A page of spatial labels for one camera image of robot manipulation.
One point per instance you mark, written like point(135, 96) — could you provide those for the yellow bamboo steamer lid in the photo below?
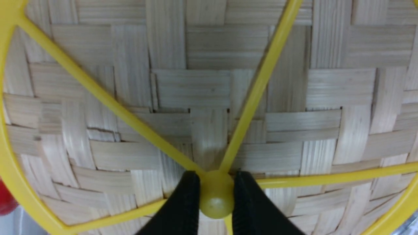
point(105, 103)

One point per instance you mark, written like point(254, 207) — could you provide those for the stainless steel pot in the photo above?
point(18, 222)

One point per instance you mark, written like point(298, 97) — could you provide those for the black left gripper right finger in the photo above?
point(254, 213)

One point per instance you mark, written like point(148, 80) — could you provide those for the red bell pepper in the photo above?
point(7, 201)

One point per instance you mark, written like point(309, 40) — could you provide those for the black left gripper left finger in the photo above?
point(180, 214)

